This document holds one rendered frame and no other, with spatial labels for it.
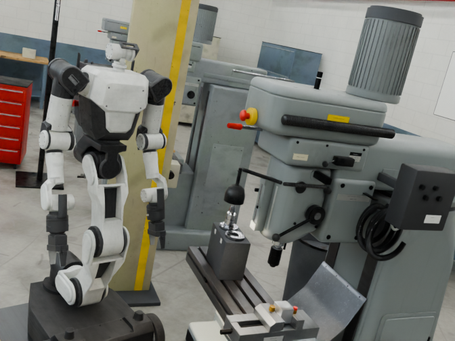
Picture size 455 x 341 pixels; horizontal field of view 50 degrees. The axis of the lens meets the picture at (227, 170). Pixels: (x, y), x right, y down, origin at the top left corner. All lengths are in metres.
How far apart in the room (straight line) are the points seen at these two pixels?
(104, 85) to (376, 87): 1.07
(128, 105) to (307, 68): 7.19
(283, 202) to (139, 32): 1.86
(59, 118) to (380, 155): 1.28
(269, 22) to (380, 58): 9.87
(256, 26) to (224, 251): 9.68
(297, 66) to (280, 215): 7.38
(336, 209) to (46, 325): 1.45
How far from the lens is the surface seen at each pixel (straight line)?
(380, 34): 1.86
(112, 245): 2.28
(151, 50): 3.33
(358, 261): 2.14
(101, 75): 2.12
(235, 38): 11.41
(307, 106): 1.64
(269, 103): 1.62
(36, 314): 2.60
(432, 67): 7.38
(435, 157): 2.09
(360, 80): 1.87
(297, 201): 1.78
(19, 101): 6.07
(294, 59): 9.02
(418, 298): 2.24
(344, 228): 1.92
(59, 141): 2.14
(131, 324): 2.50
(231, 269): 2.25
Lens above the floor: 2.01
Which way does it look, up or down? 15 degrees down
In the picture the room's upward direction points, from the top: 12 degrees clockwise
